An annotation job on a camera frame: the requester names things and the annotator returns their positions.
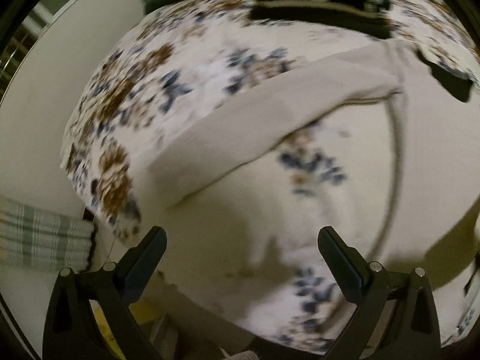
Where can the beige small garment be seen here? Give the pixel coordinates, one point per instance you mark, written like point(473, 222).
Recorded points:
point(389, 155)

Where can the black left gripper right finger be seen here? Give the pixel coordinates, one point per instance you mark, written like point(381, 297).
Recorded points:
point(396, 309)

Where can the plaid green white cloth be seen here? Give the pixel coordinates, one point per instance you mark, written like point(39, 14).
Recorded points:
point(39, 239)

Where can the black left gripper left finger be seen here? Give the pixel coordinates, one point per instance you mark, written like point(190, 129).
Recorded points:
point(71, 330)

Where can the floral white bed blanket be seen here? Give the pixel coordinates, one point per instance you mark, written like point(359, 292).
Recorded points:
point(244, 249)

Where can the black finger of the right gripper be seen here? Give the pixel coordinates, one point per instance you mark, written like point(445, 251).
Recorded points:
point(457, 83)

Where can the black white folded clothes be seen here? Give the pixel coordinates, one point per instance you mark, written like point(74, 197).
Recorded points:
point(364, 16)

